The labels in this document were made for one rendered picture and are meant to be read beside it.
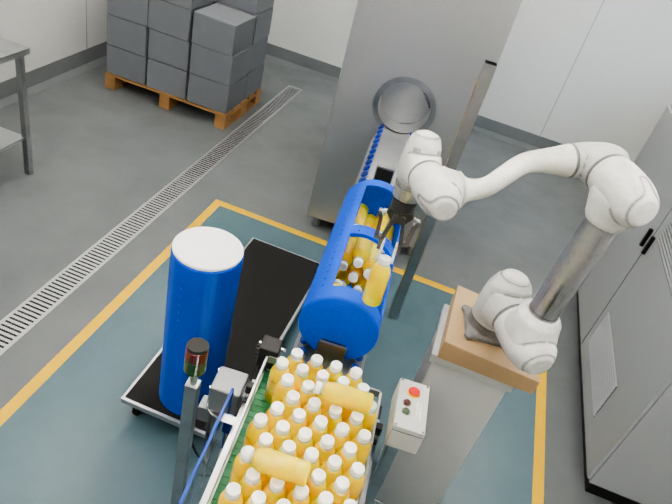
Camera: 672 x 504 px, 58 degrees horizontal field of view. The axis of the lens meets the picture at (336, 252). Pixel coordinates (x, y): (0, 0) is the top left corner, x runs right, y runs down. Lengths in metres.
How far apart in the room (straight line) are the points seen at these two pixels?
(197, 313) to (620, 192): 1.57
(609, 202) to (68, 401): 2.51
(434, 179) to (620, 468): 2.23
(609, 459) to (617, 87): 4.42
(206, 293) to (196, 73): 3.39
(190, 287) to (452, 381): 1.06
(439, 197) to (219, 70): 4.05
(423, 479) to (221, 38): 3.82
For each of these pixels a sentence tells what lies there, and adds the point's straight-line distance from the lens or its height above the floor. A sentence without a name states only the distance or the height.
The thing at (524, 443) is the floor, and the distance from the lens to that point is 3.62.
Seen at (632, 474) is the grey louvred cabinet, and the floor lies 0.25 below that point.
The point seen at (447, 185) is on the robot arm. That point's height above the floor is 1.82.
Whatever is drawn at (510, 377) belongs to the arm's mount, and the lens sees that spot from 2.30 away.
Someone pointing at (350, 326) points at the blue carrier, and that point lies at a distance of 2.08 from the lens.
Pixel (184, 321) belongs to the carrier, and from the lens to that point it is 2.51.
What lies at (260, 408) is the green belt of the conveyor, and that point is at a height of 0.90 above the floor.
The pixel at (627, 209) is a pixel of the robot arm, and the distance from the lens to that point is 1.79.
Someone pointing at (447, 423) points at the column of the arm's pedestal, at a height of 0.67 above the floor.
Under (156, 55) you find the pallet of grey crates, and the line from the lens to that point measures 5.69.
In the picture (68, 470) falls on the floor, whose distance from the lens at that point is 3.00.
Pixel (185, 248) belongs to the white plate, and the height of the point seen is 1.04.
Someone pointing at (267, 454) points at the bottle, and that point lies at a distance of 1.67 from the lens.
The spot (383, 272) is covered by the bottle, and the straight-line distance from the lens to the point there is 1.91.
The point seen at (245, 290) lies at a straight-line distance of 3.59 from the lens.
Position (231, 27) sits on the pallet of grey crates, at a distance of 5.25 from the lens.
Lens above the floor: 2.52
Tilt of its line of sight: 36 degrees down
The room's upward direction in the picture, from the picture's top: 16 degrees clockwise
